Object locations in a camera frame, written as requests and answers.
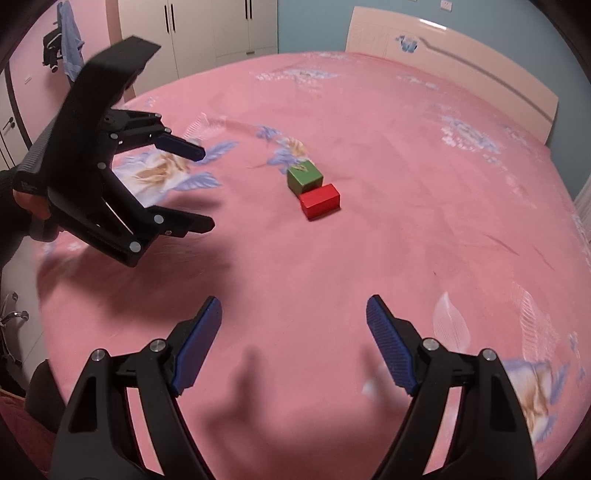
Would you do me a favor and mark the dark red cloth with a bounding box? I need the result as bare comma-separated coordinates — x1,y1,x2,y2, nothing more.
0,392,57,480

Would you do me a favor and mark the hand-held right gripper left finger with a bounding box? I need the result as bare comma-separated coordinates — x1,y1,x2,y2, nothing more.
51,295,223,480

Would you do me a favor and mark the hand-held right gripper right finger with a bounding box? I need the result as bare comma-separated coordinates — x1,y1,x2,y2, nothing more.
366,294,539,480

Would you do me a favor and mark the red wooden block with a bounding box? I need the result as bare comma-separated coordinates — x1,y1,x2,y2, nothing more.
299,183,341,220

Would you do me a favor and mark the blue towel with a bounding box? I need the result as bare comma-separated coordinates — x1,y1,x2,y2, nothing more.
58,0,86,84

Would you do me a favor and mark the green wooden block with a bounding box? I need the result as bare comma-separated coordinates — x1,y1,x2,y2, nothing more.
286,161,324,195

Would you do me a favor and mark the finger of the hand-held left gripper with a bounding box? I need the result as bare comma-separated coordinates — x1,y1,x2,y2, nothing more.
147,207,216,239
104,110,206,163

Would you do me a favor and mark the white wardrobe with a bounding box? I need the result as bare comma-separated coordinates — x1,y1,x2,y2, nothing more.
117,0,279,97

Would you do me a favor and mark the black wheeled frame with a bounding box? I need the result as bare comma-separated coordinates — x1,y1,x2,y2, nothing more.
43,23,64,73

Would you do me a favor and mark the chrome office chair base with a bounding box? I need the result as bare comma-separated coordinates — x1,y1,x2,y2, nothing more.
0,291,29,367

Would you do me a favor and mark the person's left forearm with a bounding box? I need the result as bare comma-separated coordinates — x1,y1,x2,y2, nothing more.
0,168,29,278

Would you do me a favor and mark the pink floral bedsheet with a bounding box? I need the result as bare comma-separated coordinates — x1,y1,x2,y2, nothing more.
37,51,587,480

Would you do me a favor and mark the cream bed headboard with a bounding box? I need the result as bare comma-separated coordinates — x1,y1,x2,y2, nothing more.
344,6,559,146

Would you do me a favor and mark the person's left hand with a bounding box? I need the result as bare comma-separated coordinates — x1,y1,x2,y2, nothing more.
13,189,52,217

